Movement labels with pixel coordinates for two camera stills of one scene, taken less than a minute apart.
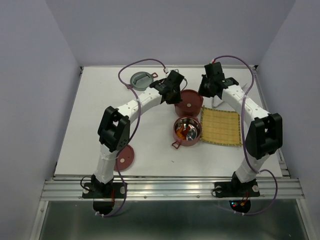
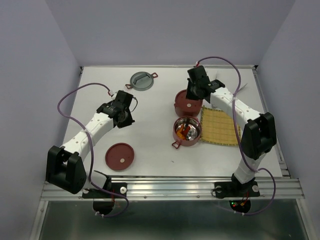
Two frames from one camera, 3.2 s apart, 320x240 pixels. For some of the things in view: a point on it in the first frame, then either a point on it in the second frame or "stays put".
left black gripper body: x=175 y=97 to x=128 y=119
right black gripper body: x=204 y=89 to x=191 y=92
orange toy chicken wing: x=179 y=134 stays put
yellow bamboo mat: x=222 y=127 stays put
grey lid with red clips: x=141 y=81 stays put
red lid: x=125 y=159 stays put
